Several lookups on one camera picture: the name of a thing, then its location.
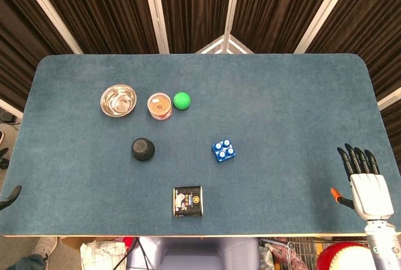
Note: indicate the white checked bag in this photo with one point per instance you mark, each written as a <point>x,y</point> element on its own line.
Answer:
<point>103,256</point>

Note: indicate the grey sneaker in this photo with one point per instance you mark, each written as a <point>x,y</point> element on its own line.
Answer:
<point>45,248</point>

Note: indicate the red and white shoe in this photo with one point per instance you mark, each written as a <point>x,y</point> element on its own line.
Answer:
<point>1,138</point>

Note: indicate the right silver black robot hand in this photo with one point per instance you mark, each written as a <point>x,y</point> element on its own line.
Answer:
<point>371,195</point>

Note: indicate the clear jar with orange contents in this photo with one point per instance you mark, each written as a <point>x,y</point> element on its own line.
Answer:
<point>159,106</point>

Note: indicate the lavender robot base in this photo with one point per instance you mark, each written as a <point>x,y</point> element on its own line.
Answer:
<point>194,254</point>

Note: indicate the black cup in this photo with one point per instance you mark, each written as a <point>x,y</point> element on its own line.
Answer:
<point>142,149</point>

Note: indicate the green ball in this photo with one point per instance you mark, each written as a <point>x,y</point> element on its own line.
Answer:
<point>182,100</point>

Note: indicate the red and white ball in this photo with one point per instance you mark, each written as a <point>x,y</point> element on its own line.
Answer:
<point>343,257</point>

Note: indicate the brown curtain folding screen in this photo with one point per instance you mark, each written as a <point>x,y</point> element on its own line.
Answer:
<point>194,10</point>

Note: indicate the right lavender robot arm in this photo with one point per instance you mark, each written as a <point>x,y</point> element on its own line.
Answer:
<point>385,245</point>

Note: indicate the blue felt table mat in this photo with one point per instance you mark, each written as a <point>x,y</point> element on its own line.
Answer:
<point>266,94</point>

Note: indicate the black luncheon meat can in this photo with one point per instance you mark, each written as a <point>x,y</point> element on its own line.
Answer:
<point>188,201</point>

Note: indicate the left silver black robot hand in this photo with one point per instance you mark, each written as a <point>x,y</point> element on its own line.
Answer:
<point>12,195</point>

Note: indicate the stainless steel bowl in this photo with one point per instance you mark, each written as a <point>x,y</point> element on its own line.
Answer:
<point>118,100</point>

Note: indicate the blue building block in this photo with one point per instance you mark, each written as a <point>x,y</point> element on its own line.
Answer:
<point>224,151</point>

